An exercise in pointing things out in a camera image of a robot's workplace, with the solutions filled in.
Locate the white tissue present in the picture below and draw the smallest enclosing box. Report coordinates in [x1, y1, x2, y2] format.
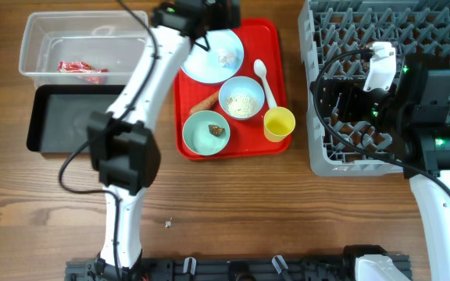
[217, 49, 237, 67]

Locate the orange carrot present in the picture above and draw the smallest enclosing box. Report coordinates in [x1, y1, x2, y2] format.
[189, 91, 219, 116]

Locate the light blue bowl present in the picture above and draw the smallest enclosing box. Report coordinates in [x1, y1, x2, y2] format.
[219, 76, 265, 120]

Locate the brown food scrap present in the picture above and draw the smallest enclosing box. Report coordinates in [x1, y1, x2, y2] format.
[209, 124, 225, 137]

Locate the mint green bowl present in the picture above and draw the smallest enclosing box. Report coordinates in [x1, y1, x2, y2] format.
[182, 110, 231, 156]

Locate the red snack wrapper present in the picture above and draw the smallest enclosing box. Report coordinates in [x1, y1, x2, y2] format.
[57, 61, 108, 84]

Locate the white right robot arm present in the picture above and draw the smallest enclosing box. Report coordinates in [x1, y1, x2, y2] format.
[311, 42, 450, 280]

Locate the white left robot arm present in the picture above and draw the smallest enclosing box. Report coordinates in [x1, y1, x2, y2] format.
[87, 0, 241, 270]

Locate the grey dishwasher rack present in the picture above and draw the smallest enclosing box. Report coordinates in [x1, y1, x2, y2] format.
[298, 0, 450, 176]

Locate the light blue plate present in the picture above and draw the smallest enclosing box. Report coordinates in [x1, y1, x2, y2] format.
[181, 30, 245, 84]

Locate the yellow plastic cup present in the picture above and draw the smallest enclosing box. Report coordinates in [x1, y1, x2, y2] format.
[263, 107, 296, 142]

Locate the white plastic spoon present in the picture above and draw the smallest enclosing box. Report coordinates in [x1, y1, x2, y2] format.
[253, 59, 277, 108]

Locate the red serving tray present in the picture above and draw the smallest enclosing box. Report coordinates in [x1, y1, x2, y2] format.
[173, 19, 291, 161]

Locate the clear plastic bin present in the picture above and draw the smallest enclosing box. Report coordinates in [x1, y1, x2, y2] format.
[19, 10, 149, 87]

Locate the black plastic tray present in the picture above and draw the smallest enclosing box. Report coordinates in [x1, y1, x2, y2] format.
[27, 84, 123, 154]

